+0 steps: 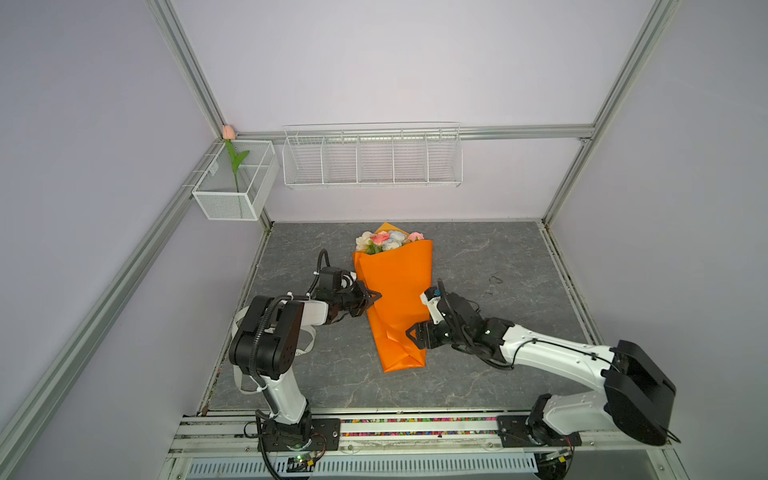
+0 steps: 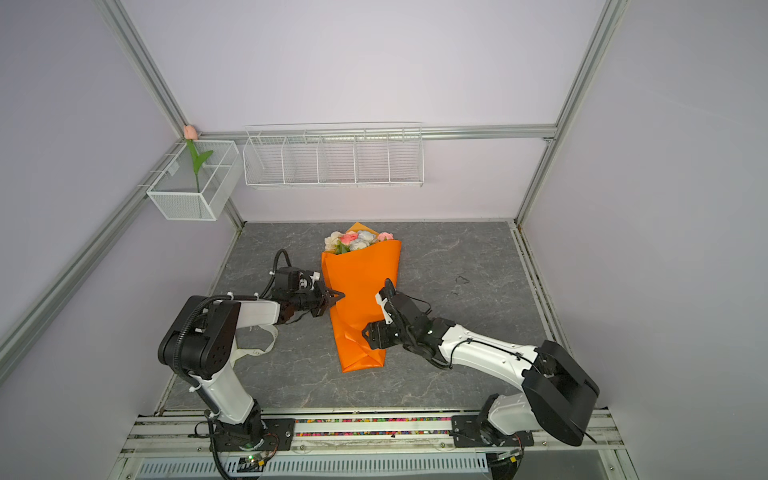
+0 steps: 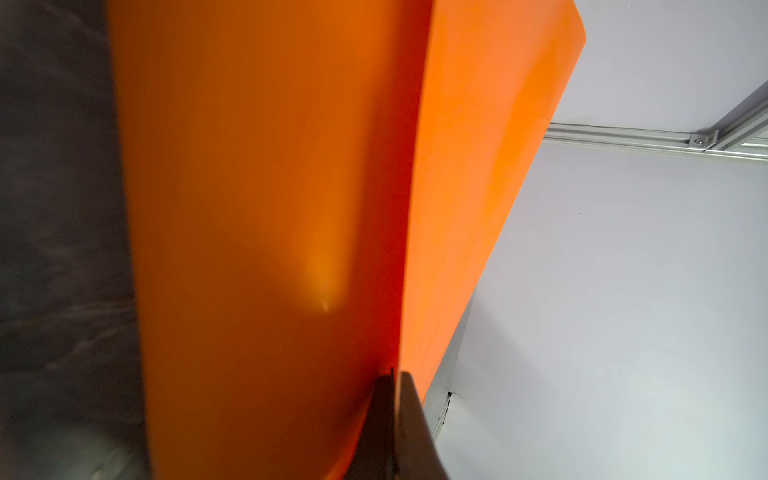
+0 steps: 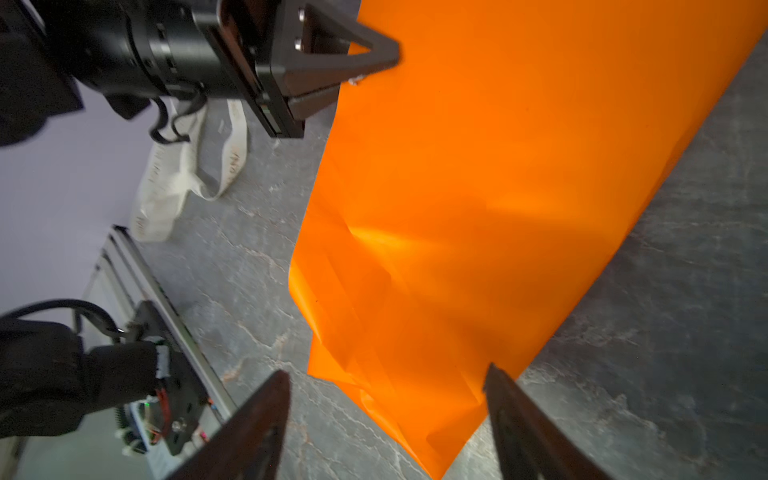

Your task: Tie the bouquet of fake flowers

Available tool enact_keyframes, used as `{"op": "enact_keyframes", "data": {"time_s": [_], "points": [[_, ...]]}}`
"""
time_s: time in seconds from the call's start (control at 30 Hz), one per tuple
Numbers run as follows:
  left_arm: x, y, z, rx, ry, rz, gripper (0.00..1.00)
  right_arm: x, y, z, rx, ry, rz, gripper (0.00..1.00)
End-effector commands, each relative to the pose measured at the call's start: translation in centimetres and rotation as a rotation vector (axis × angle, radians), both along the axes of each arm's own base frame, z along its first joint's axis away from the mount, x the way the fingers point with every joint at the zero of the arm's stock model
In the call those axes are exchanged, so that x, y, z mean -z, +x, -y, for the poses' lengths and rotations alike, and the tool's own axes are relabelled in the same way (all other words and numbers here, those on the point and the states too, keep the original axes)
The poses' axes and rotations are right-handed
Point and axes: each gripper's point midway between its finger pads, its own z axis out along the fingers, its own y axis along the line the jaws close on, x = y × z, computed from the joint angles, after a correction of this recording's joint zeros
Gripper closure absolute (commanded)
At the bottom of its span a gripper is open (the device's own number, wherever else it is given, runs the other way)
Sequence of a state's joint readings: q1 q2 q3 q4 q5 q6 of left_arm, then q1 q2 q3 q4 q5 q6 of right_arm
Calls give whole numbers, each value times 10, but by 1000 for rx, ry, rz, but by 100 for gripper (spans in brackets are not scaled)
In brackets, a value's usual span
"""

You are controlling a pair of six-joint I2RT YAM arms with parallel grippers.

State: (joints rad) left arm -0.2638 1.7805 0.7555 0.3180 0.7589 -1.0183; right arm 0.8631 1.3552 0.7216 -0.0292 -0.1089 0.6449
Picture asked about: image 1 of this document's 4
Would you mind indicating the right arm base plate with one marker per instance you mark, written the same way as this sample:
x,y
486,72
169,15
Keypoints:
x,y
515,432

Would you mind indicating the white mesh corner basket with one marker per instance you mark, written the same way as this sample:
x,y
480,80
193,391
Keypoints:
x,y
215,190

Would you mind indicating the orange wrapping paper sheet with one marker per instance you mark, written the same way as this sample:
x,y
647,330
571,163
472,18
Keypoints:
x,y
400,275

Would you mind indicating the white wire wall basket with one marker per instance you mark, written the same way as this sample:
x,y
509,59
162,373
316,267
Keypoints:
x,y
373,155

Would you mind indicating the pink tulip fake flower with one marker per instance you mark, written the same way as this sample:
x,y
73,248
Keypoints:
x,y
229,135

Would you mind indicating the white rose fake flower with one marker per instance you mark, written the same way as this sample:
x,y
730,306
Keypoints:
x,y
396,239

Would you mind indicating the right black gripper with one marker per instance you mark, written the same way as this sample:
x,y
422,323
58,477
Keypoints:
x,y
419,339

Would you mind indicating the aluminium front rail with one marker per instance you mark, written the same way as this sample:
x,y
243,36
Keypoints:
x,y
229,433

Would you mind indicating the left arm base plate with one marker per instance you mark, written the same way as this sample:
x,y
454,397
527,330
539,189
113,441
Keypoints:
x,y
311,433

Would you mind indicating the dark pink rose fake flower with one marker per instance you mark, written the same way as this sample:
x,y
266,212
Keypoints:
x,y
380,238

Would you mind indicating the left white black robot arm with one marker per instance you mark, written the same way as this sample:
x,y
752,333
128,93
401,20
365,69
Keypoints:
x,y
265,343

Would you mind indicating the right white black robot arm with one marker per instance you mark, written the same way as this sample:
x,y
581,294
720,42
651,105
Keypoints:
x,y
624,389

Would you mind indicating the cream rose fake flower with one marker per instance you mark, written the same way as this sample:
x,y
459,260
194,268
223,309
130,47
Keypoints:
x,y
363,242

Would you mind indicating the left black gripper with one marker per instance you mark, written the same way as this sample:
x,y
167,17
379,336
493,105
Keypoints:
x,y
365,301

